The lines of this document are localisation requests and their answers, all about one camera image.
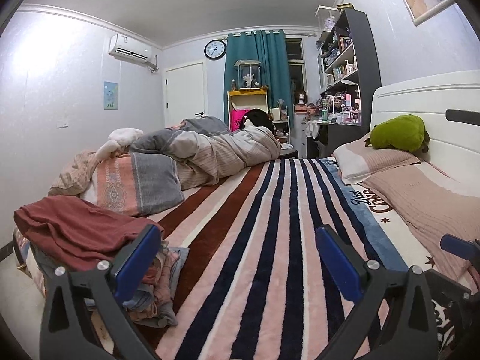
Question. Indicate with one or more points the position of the dark tall bookshelf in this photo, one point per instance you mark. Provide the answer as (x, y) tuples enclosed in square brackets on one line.
[(349, 76)]

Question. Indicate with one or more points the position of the white wall air conditioner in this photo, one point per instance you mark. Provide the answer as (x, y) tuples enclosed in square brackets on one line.
[(129, 49)]

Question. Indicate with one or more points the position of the maroon red pants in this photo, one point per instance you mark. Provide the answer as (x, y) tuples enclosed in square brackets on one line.
[(77, 233)]

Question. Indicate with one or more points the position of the striped fleece bed blanket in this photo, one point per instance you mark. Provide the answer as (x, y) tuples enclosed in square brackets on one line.
[(253, 285)]

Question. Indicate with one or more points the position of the round wall clock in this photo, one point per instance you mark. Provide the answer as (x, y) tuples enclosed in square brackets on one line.
[(215, 49)]

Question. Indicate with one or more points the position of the glass display case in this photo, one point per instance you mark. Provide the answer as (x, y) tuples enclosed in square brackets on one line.
[(248, 73)]

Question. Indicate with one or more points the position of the beige grey rolled duvet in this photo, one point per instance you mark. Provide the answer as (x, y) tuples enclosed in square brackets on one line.
[(204, 149)]

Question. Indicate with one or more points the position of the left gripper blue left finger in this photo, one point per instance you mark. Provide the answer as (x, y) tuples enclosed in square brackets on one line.
[(67, 331)]

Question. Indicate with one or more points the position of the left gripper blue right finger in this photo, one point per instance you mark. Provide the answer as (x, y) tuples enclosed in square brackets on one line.
[(409, 330)]

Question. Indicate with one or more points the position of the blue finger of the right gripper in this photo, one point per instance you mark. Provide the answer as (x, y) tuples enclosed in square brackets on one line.
[(467, 250)]

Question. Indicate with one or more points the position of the white door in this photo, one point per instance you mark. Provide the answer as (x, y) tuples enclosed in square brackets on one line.
[(184, 93)]

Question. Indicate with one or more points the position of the pink grey patterned pillow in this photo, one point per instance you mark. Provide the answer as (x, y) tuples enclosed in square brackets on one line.
[(135, 184)]

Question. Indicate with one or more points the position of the small blue wall poster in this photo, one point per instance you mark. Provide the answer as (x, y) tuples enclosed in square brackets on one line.
[(110, 95)]

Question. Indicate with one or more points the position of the pile of folded clothes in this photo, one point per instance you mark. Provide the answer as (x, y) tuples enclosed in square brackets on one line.
[(152, 302)]

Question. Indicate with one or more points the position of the yellow white shelf cabinet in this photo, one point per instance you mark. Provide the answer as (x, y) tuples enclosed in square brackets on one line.
[(241, 101)]

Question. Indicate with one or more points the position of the white bed headboard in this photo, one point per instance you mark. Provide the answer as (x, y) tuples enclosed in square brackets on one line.
[(449, 106)]

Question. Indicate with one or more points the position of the black white plush toy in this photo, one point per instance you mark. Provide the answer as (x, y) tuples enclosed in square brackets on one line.
[(257, 118)]

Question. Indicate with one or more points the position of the green plush toy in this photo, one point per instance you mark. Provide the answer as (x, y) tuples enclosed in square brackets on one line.
[(404, 132)]

